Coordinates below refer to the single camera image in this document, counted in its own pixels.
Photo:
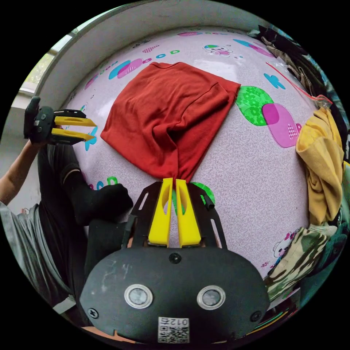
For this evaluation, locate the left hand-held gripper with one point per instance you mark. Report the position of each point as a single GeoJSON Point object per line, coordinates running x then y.
{"type": "Point", "coordinates": [45, 124]}

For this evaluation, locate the person's left hand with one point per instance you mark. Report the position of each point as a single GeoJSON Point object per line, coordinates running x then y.
{"type": "Point", "coordinates": [37, 145]}

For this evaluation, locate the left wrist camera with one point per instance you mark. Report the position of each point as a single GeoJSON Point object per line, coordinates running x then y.
{"type": "Point", "coordinates": [31, 114]}

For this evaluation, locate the person's body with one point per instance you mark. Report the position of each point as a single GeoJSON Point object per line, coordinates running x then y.
{"type": "Point", "coordinates": [57, 213]}

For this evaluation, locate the red long sleeve shirt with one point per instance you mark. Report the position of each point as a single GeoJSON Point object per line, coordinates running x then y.
{"type": "Point", "coordinates": [166, 114]}

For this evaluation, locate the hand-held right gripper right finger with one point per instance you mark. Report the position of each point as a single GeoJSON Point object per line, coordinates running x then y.
{"type": "Point", "coordinates": [188, 224]}

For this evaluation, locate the window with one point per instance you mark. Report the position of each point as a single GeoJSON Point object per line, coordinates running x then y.
{"type": "Point", "coordinates": [41, 65]}

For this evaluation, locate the pile of clothes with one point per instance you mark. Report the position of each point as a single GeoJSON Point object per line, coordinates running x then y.
{"type": "Point", "coordinates": [320, 169]}

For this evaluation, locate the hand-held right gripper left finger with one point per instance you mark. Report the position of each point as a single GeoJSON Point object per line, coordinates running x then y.
{"type": "Point", "coordinates": [160, 221]}

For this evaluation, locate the person's left forearm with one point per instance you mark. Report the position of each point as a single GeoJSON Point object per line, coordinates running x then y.
{"type": "Point", "coordinates": [16, 175]}

